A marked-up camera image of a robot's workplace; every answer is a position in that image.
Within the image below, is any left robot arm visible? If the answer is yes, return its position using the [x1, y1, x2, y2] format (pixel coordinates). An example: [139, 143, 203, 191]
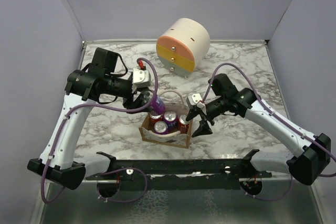
[27, 48, 157, 190]

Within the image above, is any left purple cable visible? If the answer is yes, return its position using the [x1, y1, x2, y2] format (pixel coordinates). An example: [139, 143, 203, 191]
[40, 58, 158, 204]

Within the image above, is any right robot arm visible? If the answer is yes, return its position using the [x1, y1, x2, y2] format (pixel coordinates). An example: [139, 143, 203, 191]
[186, 74, 331, 185]

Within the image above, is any red soda can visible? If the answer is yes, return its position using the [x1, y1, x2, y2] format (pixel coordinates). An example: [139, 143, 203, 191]
[149, 113, 163, 125]

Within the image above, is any purple soda can front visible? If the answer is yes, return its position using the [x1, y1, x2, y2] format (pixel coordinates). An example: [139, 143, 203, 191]
[163, 111, 178, 131]

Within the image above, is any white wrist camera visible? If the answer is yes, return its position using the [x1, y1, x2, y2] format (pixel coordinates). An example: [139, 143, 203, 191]
[132, 68, 151, 89]
[186, 93, 206, 114]

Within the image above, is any round three-drawer storage box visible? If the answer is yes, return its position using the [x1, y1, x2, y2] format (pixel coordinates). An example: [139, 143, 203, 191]
[156, 18, 211, 78]

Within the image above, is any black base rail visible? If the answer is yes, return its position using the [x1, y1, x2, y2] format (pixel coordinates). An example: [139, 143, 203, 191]
[87, 150, 271, 191]

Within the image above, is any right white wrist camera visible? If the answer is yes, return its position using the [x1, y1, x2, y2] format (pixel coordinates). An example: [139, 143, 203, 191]
[186, 93, 206, 114]

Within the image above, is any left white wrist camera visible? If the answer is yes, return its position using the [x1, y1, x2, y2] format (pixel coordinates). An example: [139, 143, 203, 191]
[132, 68, 151, 89]

